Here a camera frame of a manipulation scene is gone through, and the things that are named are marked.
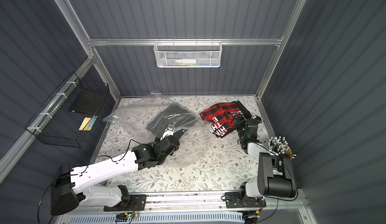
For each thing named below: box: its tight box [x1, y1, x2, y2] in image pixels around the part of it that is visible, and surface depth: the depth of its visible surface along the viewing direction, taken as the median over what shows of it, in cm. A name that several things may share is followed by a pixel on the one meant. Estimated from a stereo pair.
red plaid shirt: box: [199, 101, 244, 137], surface depth 98 cm
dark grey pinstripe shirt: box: [146, 103, 198, 136], surface depth 93 cm
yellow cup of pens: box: [267, 135, 298, 160], surface depth 76 cm
